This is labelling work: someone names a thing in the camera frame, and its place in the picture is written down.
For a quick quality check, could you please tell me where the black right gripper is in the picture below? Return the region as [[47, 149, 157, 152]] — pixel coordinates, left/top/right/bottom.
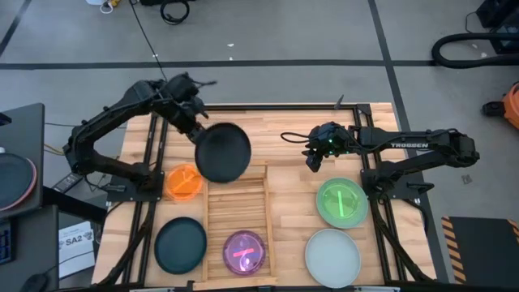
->
[[302, 121, 357, 174]]

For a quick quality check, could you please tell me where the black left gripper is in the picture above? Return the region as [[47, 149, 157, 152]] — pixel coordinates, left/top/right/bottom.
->
[[160, 95, 210, 144]]

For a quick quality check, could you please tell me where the black large plate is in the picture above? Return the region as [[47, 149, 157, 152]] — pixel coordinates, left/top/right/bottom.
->
[[194, 122, 252, 183]]

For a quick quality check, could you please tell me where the orange translucent small plate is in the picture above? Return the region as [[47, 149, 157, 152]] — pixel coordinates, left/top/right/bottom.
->
[[165, 163, 204, 202]]

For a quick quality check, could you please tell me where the sage green large plate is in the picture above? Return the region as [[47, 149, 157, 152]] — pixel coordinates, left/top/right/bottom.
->
[[315, 177, 370, 230]]

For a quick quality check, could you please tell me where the light grey large plate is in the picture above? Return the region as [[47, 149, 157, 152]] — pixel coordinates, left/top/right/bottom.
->
[[304, 228, 362, 290]]

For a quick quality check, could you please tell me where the dark navy large plate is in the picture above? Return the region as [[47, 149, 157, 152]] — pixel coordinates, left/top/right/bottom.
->
[[153, 217, 208, 275]]

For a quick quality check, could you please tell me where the pink translucent small plate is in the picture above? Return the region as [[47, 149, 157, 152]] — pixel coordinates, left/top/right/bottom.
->
[[222, 230, 267, 277]]

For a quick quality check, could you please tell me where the wooden slatted plate shelf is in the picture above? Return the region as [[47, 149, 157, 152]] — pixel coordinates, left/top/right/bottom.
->
[[192, 160, 279, 291]]

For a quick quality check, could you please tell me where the black power adapter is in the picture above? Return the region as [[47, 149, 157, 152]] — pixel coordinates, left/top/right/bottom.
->
[[52, 172, 85, 194]]

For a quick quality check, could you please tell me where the black diagonal support bar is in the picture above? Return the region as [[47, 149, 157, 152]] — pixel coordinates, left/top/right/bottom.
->
[[42, 185, 109, 225]]

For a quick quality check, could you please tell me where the white paper SA2 sign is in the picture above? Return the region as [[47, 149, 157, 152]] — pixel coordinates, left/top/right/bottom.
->
[[58, 221, 97, 280]]

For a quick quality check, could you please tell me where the black side table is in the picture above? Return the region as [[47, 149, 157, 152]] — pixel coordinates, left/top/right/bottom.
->
[[0, 103, 45, 220]]

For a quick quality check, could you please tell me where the dark plate with pink rim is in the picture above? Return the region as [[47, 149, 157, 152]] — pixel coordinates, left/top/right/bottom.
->
[[0, 152, 38, 213]]

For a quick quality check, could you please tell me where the black hazard striped mat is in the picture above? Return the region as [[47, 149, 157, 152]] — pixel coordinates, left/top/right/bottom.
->
[[440, 215, 519, 285]]

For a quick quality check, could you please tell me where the dark grey desk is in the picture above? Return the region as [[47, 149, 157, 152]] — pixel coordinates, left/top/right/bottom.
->
[[0, 204, 60, 292]]

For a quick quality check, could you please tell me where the orange vacuum cleaner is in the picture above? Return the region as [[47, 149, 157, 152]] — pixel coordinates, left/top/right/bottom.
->
[[482, 82, 519, 130]]

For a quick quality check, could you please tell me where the black computer mouse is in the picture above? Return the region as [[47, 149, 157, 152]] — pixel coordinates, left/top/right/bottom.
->
[[19, 273, 50, 292]]

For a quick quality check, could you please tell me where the black keypad device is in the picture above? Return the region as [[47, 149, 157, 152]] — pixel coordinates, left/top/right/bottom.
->
[[0, 218, 18, 265]]

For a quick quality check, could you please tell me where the black equipment box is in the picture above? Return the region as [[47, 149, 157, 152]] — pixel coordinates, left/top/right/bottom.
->
[[476, 0, 519, 56]]

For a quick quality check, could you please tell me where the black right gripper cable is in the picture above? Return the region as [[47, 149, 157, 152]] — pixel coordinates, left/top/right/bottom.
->
[[280, 131, 311, 144]]

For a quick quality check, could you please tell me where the black metal table frame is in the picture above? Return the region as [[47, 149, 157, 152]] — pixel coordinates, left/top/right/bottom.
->
[[97, 103, 437, 292]]

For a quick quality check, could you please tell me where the long black floor cable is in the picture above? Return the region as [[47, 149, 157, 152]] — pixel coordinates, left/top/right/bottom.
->
[[129, 0, 168, 80]]

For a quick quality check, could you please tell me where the coiled black cable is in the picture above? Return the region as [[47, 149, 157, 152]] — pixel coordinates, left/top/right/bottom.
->
[[160, 0, 191, 25]]

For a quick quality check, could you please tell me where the yellow cable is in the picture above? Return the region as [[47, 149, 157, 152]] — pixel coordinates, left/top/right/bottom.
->
[[43, 143, 66, 157]]

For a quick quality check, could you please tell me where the white plug with cable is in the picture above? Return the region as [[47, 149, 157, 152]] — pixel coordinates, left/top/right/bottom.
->
[[85, 0, 122, 15]]

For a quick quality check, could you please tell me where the thick black vacuum hose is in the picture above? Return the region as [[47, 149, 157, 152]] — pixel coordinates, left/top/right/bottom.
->
[[431, 32, 519, 69]]

